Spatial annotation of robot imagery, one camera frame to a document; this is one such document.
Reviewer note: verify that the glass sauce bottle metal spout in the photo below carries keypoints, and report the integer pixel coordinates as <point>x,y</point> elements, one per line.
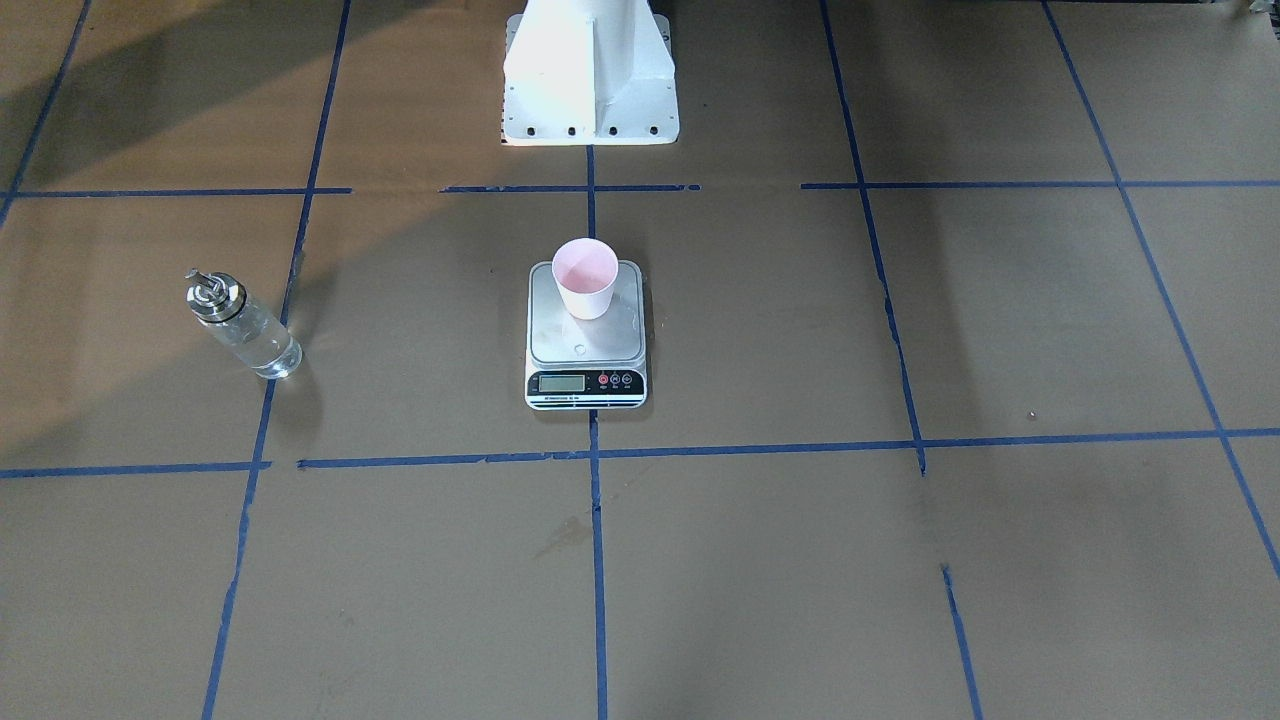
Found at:
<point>228,311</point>

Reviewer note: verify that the silver digital kitchen scale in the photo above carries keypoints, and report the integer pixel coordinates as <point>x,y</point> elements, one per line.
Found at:
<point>577,364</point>

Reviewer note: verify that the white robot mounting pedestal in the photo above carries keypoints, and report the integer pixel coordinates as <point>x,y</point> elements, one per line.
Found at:
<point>579,73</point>

